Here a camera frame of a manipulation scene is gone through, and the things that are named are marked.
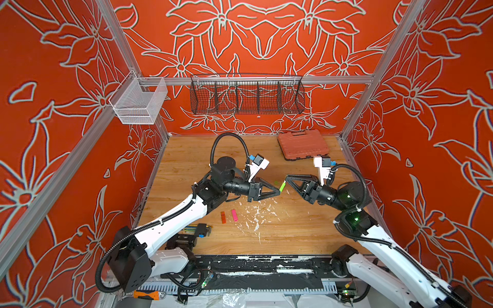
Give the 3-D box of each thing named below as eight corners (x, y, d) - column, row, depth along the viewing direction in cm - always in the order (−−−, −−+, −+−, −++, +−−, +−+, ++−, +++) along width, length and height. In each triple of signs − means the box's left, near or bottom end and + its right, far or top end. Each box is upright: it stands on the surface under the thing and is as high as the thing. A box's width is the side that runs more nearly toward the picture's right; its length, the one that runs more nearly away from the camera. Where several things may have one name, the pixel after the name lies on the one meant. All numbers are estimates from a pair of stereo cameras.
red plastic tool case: (286, 163, 108) (288, 156, 103) (277, 140, 120) (278, 133, 116) (328, 157, 111) (331, 150, 106) (315, 135, 123) (317, 128, 118)
